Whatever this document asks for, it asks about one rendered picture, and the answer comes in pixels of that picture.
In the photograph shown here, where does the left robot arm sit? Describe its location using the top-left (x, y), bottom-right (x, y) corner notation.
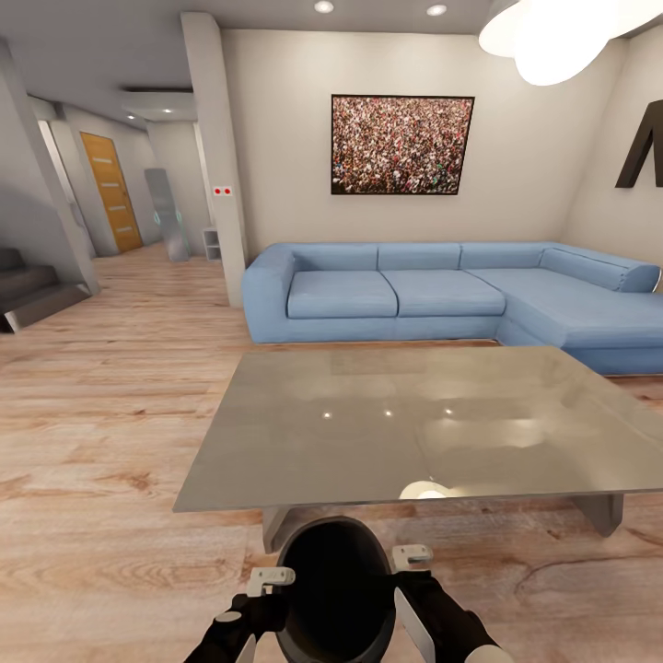
top-left (184, 566), bottom-right (296, 663)

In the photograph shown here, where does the cauldron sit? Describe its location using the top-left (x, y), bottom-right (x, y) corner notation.
top-left (272, 516), bottom-right (397, 663)

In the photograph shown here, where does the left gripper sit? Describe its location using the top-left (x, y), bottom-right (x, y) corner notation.
top-left (231, 594), bottom-right (288, 638)

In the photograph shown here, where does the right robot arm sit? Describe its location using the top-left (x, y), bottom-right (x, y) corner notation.
top-left (376, 544), bottom-right (517, 663)

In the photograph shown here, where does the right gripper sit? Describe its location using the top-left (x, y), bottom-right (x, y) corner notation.
top-left (376, 572), bottom-right (402, 610)

